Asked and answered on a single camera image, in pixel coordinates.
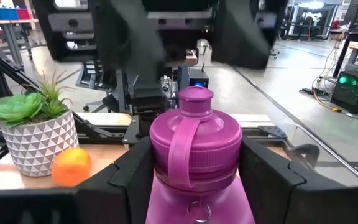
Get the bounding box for magenta plastic bottle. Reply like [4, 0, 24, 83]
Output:
[144, 86, 257, 224]

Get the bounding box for metal shelf with bins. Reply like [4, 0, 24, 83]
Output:
[0, 0, 40, 68]

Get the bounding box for clear plastic container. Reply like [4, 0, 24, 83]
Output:
[259, 123, 358, 188]

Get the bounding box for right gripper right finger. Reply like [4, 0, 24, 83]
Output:
[237, 136, 347, 224]

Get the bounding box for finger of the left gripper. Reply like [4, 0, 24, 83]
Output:
[90, 0, 167, 93]
[211, 0, 272, 70]

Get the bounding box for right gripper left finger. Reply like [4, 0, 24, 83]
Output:
[75, 136, 155, 224]

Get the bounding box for potted green succulent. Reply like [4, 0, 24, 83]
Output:
[0, 70, 80, 179]

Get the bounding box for round orange toy fruit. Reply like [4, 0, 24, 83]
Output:
[51, 147, 93, 188]

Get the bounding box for yellow floor cable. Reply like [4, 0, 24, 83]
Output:
[300, 46, 343, 113]

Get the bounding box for green-lit computer tower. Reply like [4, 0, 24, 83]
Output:
[330, 63, 358, 114]

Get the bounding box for small blue-lit black device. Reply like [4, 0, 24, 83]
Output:
[188, 67, 210, 89]

